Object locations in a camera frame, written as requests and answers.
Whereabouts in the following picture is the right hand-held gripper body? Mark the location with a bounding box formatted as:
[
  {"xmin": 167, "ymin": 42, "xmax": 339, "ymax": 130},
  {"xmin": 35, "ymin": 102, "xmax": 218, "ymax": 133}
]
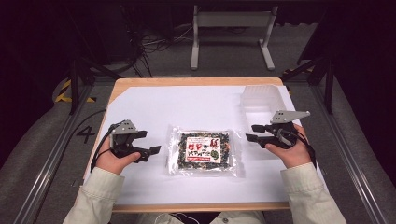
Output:
[{"xmin": 264, "ymin": 109, "xmax": 312, "ymax": 149}]

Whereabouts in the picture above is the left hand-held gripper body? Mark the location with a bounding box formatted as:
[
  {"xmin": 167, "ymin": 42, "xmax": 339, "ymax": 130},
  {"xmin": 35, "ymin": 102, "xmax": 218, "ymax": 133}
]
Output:
[{"xmin": 108, "ymin": 119, "xmax": 143, "ymax": 160}]

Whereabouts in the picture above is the person's left hand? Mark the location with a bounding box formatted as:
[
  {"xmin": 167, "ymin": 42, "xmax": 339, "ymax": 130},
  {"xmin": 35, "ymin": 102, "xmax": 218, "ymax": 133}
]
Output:
[{"xmin": 94, "ymin": 137, "xmax": 142, "ymax": 175}]

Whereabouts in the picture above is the person's right hand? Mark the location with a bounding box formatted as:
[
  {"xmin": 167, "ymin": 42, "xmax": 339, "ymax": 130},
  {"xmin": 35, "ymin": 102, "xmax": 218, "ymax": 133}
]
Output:
[{"xmin": 265, "ymin": 123, "xmax": 313, "ymax": 170}]

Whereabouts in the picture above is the clear plastic container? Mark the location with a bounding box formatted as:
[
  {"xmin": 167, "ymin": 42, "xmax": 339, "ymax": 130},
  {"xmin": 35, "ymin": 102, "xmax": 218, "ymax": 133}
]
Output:
[{"xmin": 239, "ymin": 84, "xmax": 297, "ymax": 134}]

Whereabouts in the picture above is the clear packet of dark snacks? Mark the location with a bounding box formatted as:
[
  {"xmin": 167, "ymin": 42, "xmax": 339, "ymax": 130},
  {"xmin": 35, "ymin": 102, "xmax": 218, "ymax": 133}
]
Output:
[{"xmin": 165, "ymin": 124, "xmax": 243, "ymax": 178}]

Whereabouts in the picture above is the wooden-edged white work board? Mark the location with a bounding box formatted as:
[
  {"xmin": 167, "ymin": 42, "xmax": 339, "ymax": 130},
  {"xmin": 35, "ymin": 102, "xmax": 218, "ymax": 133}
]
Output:
[{"xmin": 84, "ymin": 85, "xmax": 329, "ymax": 206}]

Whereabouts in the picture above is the black metal stand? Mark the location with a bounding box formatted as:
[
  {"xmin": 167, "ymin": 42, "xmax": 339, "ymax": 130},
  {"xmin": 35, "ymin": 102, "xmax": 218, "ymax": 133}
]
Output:
[
  {"xmin": 67, "ymin": 55, "xmax": 123, "ymax": 116},
  {"xmin": 280, "ymin": 55, "xmax": 336, "ymax": 115}
]

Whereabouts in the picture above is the yellow black striped tape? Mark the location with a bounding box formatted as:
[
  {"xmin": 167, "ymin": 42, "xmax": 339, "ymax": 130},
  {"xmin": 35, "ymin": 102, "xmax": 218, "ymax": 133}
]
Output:
[{"xmin": 54, "ymin": 78, "xmax": 97, "ymax": 104}]

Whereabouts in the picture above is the white metal stand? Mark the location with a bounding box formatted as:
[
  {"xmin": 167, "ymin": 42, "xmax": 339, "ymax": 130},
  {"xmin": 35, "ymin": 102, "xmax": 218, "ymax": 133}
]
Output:
[{"xmin": 190, "ymin": 4, "xmax": 279, "ymax": 72}]

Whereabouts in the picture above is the left hand-held gripper cable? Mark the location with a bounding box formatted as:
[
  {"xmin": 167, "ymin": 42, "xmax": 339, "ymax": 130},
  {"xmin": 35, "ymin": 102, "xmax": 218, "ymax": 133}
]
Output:
[{"xmin": 90, "ymin": 122, "xmax": 126, "ymax": 173}]

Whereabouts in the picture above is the hand-held gripper cable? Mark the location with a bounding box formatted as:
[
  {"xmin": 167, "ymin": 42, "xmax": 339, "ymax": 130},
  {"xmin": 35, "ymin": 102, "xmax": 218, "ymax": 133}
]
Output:
[
  {"xmin": 90, "ymin": 122, "xmax": 126, "ymax": 173},
  {"xmin": 290, "ymin": 126, "xmax": 318, "ymax": 170}
]

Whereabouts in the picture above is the right hand-held gripper cable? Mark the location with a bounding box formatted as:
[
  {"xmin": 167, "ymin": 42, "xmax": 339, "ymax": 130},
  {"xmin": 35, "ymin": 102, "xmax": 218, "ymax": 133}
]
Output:
[{"xmin": 290, "ymin": 126, "xmax": 318, "ymax": 170}]

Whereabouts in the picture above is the thin white cord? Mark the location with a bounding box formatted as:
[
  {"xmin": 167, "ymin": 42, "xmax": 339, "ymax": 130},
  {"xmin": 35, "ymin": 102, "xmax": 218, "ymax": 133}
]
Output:
[{"xmin": 154, "ymin": 212, "xmax": 201, "ymax": 224}]

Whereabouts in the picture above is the aluminium rail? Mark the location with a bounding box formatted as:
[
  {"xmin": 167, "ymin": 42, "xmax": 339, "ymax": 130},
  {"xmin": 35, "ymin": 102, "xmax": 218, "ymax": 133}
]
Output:
[
  {"xmin": 12, "ymin": 83, "xmax": 94, "ymax": 224},
  {"xmin": 311, "ymin": 83, "xmax": 390, "ymax": 224}
]

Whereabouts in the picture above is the bundle of black cables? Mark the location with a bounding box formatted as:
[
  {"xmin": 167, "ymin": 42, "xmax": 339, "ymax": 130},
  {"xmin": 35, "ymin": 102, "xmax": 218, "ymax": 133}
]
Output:
[{"xmin": 122, "ymin": 4, "xmax": 195, "ymax": 78}]

